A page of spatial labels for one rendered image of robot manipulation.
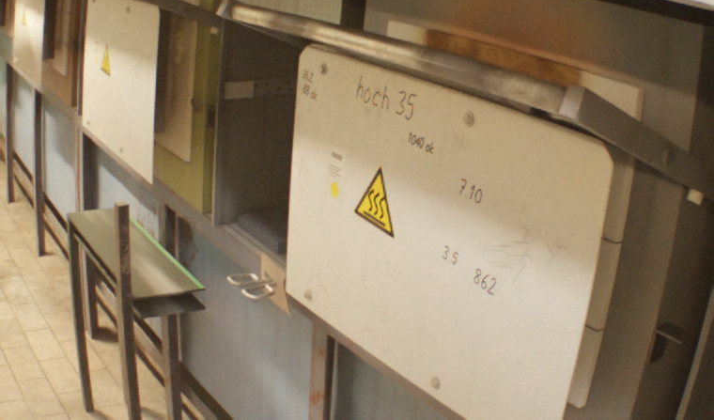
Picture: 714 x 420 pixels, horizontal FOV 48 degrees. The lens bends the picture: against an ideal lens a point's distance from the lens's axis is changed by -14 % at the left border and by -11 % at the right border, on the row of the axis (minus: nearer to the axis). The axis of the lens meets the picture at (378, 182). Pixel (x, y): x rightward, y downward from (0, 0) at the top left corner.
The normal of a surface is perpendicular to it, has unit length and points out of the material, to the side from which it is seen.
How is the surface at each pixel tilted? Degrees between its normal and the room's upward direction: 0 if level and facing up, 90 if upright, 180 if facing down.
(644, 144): 90
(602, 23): 90
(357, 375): 90
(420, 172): 90
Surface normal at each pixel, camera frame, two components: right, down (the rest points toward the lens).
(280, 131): 0.57, 0.28
